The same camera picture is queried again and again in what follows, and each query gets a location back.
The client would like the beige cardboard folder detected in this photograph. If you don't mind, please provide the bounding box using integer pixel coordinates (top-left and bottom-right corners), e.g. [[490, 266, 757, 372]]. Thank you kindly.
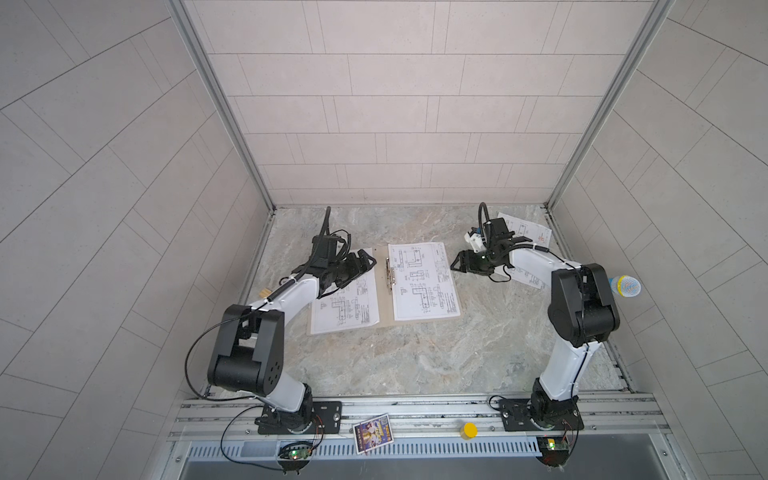
[[361, 245, 434, 329]]

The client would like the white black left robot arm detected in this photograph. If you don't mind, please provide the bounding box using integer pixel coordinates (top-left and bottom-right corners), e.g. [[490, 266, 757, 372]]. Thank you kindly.
[[207, 233, 377, 433]]

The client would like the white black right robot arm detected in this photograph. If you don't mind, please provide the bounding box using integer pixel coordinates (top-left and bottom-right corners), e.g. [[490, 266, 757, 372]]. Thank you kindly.
[[451, 203, 620, 434]]

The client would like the metal folder clip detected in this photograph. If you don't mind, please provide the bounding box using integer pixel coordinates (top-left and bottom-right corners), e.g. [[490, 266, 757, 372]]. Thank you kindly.
[[386, 257, 396, 292]]

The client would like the red-stamped technical drawing sheet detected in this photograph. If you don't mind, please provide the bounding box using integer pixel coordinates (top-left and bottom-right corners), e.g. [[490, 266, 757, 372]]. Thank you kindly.
[[495, 213, 554, 289]]

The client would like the colourful printed card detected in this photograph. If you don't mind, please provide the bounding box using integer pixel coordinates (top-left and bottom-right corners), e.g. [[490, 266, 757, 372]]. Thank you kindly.
[[352, 414, 394, 454]]

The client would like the left green circuit board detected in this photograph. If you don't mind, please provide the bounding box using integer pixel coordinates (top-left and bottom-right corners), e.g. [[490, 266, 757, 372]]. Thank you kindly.
[[277, 441, 314, 462]]

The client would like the right circuit board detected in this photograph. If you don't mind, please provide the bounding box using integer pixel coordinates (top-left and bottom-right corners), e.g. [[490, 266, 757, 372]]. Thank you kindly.
[[536, 437, 571, 467]]

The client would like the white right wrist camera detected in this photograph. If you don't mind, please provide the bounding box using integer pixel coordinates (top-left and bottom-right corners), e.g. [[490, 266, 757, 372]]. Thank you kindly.
[[465, 230, 487, 253]]

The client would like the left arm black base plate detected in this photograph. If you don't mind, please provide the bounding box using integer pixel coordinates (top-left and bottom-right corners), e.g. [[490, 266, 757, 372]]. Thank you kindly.
[[254, 400, 342, 435]]

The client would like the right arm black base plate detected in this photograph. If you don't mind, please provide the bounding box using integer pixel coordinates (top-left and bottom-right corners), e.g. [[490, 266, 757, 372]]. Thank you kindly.
[[499, 397, 584, 432]]

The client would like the aluminium front rail frame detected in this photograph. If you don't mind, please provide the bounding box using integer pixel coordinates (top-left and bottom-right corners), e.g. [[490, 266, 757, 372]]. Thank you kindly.
[[148, 390, 694, 479]]

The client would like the aluminium corner frame post right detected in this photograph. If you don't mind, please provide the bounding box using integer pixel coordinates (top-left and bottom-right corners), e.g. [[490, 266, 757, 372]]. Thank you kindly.
[[544, 0, 675, 212]]

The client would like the aluminium corner frame post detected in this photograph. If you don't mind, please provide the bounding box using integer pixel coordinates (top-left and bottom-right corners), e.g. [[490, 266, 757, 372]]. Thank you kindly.
[[544, 0, 675, 212], [167, 0, 276, 216]]

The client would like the aluminium corner frame post left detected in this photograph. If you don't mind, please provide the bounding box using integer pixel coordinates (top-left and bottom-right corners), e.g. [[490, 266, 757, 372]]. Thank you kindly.
[[167, 0, 276, 216]]

